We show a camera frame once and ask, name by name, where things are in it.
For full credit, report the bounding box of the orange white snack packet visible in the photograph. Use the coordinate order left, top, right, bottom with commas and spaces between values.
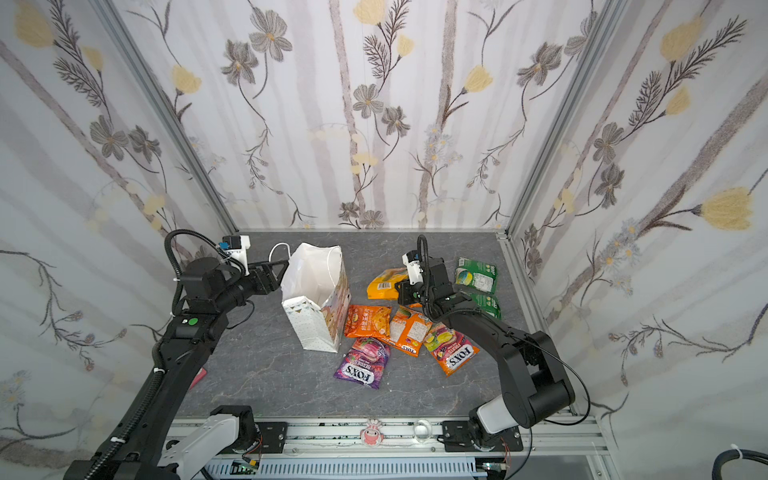
383, 306, 432, 357

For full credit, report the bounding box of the green snack packet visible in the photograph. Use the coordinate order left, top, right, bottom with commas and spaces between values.
455, 257, 498, 294
469, 293, 502, 320

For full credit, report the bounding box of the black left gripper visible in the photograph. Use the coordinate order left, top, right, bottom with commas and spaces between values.
211, 257, 288, 315

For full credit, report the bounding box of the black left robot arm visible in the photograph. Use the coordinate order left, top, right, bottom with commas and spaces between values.
64, 229, 289, 479

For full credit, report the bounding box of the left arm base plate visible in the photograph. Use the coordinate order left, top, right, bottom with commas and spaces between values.
221, 421, 288, 456

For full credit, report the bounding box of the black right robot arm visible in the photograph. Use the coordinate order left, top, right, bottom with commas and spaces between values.
396, 235, 576, 449

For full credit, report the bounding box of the orange green Fox's candy bag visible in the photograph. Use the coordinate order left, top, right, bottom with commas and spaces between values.
424, 322, 479, 377

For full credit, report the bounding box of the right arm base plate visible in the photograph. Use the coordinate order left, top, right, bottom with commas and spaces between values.
437, 420, 524, 453

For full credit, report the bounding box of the aluminium front rail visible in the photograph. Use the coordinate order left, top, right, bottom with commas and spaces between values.
256, 415, 609, 458

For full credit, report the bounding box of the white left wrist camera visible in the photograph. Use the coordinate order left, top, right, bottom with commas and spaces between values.
219, 235, 251, 275

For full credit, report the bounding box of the orange red snack packet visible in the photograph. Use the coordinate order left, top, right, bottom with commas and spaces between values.
344, 305, 392, 340

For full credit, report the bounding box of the pink object at left edge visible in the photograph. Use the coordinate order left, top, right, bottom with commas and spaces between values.
189, 367, 207, 389

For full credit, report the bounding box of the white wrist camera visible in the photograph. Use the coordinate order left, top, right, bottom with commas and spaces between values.
402, 250, 423, 285
219, 235, 251, 275

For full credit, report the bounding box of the white cartoon paper bag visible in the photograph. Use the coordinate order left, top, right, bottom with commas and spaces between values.
281, 243, 351, 353

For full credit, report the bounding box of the green snack packet upper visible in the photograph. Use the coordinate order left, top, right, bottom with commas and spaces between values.
455, 257, 498, 294

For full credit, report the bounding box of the purple Fox's candy bag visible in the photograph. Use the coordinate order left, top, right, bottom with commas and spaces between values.
334, 338, 391, 390

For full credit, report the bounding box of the green snack packet lower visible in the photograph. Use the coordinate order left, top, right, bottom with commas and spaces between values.
469, 293, 502, 320

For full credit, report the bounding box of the white slotted cable duct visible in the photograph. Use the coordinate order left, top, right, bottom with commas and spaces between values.
206, 457, 488, 479

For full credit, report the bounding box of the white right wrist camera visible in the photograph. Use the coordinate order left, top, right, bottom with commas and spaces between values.
402, 250, 423, 285

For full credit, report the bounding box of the yellow mango candy bag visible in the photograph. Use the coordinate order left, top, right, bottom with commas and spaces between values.
366, 267, 408, 300

